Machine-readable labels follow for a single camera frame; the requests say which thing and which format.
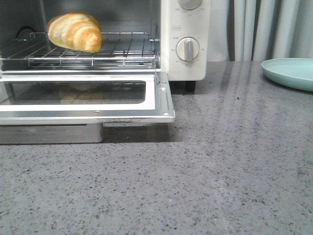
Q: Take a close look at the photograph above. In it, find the golden croissant bread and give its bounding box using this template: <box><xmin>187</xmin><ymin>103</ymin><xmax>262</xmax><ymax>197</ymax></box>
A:
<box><xmin>47</xmin><ymin>12</ymin><xmax>102</xmax><ymax>53</ymax></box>

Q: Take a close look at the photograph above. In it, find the glass oven door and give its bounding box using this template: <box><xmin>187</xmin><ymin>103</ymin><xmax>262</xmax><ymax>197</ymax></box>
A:
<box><xmin>0</xmin><ymin>71</ymin><xmax>175</xmax><ymax>144</ymax></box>

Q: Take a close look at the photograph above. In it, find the black right oven foot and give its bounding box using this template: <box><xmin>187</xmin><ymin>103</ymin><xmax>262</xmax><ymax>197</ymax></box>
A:
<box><xmin>185</xmin><ymin>81</ymin><xmax>196</xmax><ymax>92</ymax></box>

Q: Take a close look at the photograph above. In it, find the white toaster oven body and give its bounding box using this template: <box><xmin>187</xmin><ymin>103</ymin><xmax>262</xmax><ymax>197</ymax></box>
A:
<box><xmin>0</xmin><ymin>0</ymin><xmax>211</xmax><ymax>82</ymax></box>

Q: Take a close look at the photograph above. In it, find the lower timer knob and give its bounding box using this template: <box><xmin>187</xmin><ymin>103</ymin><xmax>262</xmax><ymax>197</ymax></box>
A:
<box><xmin>176</xmin><ymin>37</ymin><xmax>200</xmax><ymax>62</ymax></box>

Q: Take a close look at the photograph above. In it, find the upper temperature knob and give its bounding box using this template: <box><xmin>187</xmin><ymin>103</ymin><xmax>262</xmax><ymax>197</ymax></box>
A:
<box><xmin>178</xmin><ymin>0</ymin><xmax>202</xmax><ymax>10</ymax></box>

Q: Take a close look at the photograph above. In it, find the grey curtain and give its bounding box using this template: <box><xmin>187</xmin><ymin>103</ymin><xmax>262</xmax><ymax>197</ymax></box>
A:
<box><xmin>207</xmin><ymin>0</ymin><xmax>313</xmax><ymax>62</ymax></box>

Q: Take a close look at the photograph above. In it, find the teal plate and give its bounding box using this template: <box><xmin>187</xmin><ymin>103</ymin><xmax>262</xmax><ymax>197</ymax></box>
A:
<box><xmin>261</xmin><ymin>58</ymin><xmax>313</xmax><ymax>92</ymax></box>

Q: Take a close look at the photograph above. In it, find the metal wire oven rack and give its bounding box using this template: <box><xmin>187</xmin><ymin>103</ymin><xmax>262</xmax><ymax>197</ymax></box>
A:
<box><xmin>0</xmin><ymin>32</ymin><xmax>160</xmax><ymax>71</ymax></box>

